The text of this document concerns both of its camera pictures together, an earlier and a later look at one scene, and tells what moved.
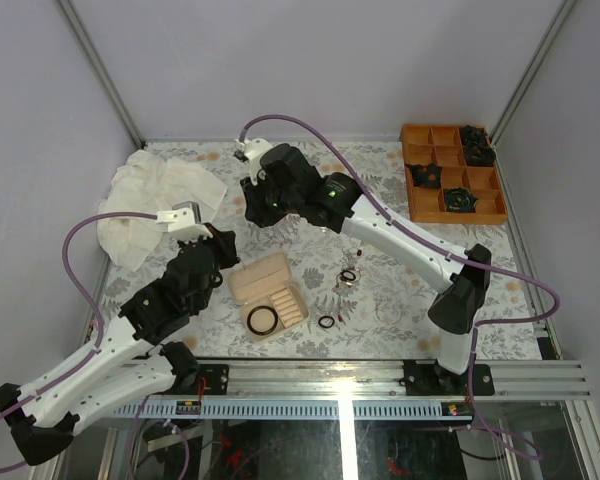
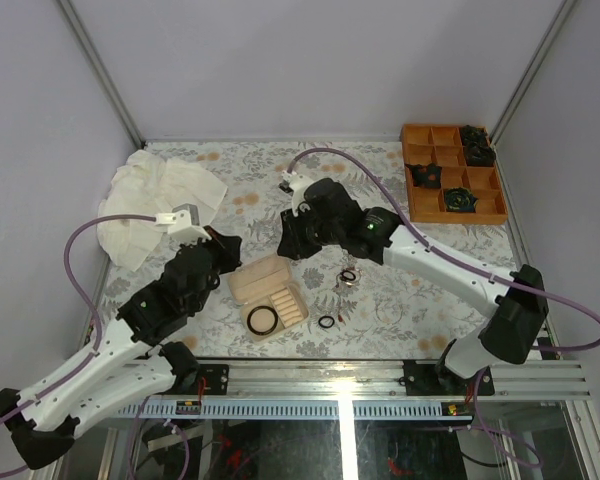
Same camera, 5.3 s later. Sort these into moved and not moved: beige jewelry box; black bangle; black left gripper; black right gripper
Moved: black right gripper
Not moved: beige jewelry box; black bangle; black left gripper
